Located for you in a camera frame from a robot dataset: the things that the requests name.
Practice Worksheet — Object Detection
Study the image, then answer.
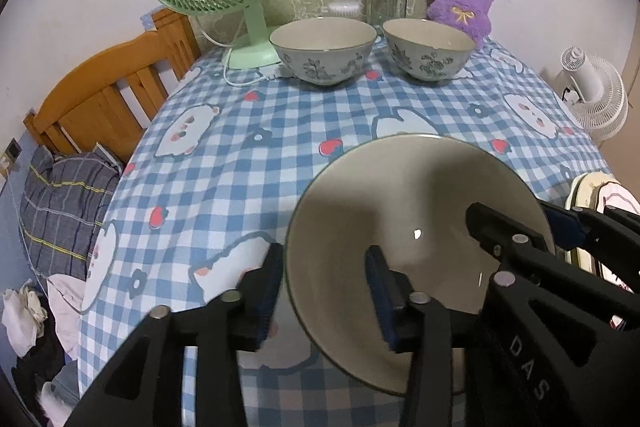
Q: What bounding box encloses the white crumpled cloth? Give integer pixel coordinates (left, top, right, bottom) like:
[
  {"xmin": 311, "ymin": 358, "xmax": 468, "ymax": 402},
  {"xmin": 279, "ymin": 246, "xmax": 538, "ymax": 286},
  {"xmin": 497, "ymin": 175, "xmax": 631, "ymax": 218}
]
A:
[{"xmin": 2, "ymin": 284, "xmax": 48, "ymax": 358}]

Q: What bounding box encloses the blue checkered printed tablecloth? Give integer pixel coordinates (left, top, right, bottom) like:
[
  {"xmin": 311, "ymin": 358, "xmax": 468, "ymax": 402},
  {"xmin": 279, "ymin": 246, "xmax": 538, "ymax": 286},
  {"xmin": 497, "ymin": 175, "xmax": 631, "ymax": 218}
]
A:
[{"xmin": 77, "ymin": 27, "xmax": 616, "ymax": 427}]

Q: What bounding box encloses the cotton swab container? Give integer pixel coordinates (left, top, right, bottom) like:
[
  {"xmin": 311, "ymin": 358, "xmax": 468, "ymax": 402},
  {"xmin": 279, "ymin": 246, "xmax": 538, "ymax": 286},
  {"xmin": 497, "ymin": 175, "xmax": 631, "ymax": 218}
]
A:
[{"xmin": 327, "ymin": 0, "xmax": 362, "ymax": 20}]

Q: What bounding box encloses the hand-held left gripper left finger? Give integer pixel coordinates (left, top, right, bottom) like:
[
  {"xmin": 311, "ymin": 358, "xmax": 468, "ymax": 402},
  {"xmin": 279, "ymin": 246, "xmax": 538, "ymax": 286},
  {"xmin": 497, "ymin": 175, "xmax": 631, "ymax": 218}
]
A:
[{"xmin": 65, "ymin": 242, "xmax": 286, "ymax": 427}]

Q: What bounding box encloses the red-rimmed white scalloped plate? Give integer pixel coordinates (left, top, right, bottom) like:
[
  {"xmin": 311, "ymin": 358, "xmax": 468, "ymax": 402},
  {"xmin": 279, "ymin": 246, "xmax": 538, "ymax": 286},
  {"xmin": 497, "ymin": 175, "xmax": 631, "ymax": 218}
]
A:
[{"xmin": 592, "ymin": 181, "xmax": 640, "ymax": 293}]

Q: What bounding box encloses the purple plush toy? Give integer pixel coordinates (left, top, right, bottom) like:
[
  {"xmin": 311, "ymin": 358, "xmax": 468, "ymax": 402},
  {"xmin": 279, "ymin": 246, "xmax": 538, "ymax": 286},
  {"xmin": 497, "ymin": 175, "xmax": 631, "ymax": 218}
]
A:
[{"xmin": 426, "ymin": 0, "xmax": 496, "ymax": 50}]

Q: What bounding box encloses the grey plaid pillow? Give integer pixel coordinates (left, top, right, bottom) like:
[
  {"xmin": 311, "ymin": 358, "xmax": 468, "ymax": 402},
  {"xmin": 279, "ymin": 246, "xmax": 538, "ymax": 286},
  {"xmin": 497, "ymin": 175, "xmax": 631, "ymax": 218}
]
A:
[{"xmin": 20, "ymin": 147, "xmax": 123, "ymax": 280}]

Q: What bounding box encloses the yellow floral ceramic plate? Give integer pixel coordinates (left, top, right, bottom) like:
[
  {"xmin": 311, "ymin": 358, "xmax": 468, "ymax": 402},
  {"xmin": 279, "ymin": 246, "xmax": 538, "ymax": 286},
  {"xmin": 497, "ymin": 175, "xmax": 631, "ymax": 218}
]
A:
[{"xmin": 564, "ymin": 172, "xmax": 621, "ymax": 278}]

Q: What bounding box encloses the green-rimmed floral ceramic bowl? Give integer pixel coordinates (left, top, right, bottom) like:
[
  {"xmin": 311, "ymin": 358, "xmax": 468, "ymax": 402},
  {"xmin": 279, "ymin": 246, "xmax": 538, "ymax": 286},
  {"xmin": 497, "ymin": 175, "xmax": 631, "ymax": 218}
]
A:
[
  {"xmin": 382, "ymin": 18, "xmax": 477, "ymax": 84},
  {"xmin": 284, "ymin": 134, "xmax": 556, "ymax": 397},
  {"xmin": 269, "ymin": 18, "xmax": 377, "ymax": 86}
]

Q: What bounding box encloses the white clip fan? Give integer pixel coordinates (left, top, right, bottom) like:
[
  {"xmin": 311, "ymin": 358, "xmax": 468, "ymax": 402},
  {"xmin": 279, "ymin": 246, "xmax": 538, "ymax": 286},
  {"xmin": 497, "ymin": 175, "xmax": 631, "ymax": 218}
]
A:
[{"xmin": 557, "ymin": 48, "xmax": 628, "ymax": 142}]

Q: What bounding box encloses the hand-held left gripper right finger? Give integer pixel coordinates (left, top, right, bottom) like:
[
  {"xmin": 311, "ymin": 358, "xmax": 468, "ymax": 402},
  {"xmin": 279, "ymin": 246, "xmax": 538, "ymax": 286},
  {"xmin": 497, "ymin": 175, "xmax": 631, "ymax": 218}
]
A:
[{"xmin": 365, "ymin": 244, "xmax": 482, "ymax": 427}]

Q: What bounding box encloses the white fan cable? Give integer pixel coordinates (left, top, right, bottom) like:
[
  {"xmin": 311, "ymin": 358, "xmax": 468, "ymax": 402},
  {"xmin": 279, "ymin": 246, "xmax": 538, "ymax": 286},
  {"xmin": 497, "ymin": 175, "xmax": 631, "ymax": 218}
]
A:
[{"xmin": 192, "ymin": 14, "xmax": 286, "ymax": 88}]

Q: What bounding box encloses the dark clothing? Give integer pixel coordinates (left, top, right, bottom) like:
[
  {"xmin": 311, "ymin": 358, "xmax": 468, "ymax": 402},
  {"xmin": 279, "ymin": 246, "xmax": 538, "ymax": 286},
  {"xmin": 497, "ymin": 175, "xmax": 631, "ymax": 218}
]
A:
[{"xmin": 15, "ymin": 332, "xmax": 81, "ymax": 418}]

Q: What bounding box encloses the pink cloth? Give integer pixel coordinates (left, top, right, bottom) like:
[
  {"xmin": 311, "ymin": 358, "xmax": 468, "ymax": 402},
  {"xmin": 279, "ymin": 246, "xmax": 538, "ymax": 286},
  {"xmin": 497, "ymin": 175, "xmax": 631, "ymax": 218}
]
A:
[{"xmin": 47, "ymin": 274, "xmax": 87, "ymax": 360}]

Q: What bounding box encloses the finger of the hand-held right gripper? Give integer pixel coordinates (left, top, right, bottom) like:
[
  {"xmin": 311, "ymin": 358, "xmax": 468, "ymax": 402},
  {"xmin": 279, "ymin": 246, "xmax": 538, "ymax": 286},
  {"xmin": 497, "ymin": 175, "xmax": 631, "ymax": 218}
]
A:
[
  {"xmin": 466, "ymin": 202, "xmax": 640, "ymax": 427},
  {"xmin": 540, "ymin": 201, "xmax": 640, "ymax": 258}
]

